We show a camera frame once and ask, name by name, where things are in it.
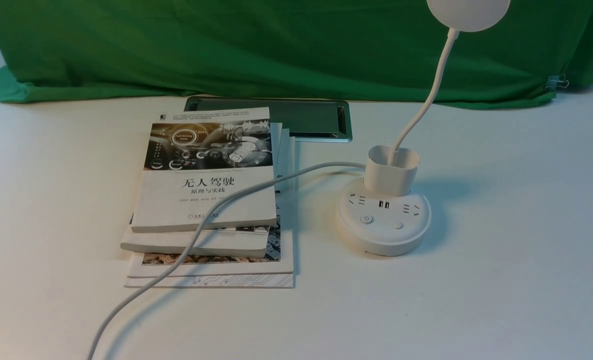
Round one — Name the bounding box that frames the white desk lamp with sockets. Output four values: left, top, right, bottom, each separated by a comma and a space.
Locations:
335, 0, 511, 256

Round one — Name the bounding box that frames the bottom book circuit pattern cover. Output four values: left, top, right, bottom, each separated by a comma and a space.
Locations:
124, 272, 295, 289

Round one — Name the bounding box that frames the top book autonomous driving cover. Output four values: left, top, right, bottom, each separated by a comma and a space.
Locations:
130, 107, 279, 233

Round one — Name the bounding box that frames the green backdrop cloth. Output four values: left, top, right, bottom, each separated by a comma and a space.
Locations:
0, 0, 593, 109

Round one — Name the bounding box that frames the metal binder clip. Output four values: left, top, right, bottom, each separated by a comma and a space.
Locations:
544, 73, 570, 92

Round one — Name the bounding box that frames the white lamp power cable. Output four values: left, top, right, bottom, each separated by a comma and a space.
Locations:
87, 161, 367, 360

